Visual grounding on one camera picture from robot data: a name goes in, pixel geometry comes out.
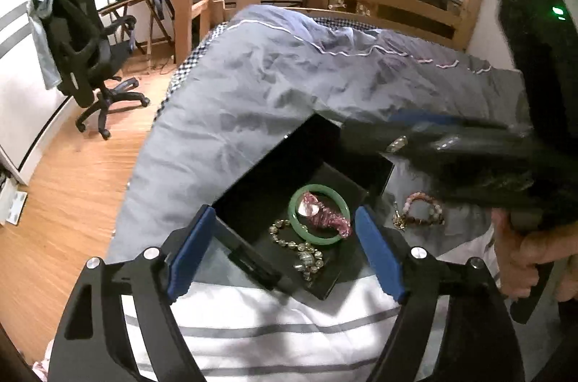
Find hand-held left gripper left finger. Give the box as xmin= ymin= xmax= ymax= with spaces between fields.
xmin=47 ymin=204 xmax=214 ymax=382

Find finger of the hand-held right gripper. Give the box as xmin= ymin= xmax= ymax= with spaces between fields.
xmin=338 ymin=117 xmax=539 ymax=212
xmin=386 ymin=111 xmax=534 ymax=153

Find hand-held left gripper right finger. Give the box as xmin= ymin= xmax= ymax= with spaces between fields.
xmin=354 ymin=206 xmax=527 ymax=382

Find pink and brown bead bracelet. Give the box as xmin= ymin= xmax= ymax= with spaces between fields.
xmin=392 ymin=191 xmax=446 ymax=232

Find pink crystal bracelet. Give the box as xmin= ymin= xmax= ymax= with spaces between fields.
xmin=296 ymin=191 xmax=352 ymax=238

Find pale yellow bead bracelet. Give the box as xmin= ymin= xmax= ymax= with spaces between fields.
xmin=269 ymin=220 xmax=327 ymax=284

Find green jade bangle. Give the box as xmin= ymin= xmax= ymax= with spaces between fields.
xmin=288 ymin=185 xmax=352 ymax=246

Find black jewelry box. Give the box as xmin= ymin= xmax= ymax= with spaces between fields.
xmin=212 ymin=113 xmax=396 ymax=301

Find person's right hand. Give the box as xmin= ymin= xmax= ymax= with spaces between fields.
xmin=491 ymin=209 xmax=578 ymax=300

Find white grey-striped cloth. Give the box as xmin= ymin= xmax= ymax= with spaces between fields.
xmin=115 ymin=224 xmax=497 ymax=382

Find white floor box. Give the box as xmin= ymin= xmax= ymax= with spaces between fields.
xmin=0 ymin=178 xmax=29 ymax=226

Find grey blanket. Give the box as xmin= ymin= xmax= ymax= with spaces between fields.
xmin=108 ymin=5 xmax=530 ymax=274

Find black-white checkered bed sheet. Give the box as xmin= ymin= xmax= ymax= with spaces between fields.
xmin=154 ymin=17 xmax=382 ymax=122

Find black office chair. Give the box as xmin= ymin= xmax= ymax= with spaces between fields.
xmin=45 ymin=0 xmax=152 ymax=140

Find grey garment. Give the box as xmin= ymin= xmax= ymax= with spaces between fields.
xmin=27 ymin=0 xmax=65 ymax=92

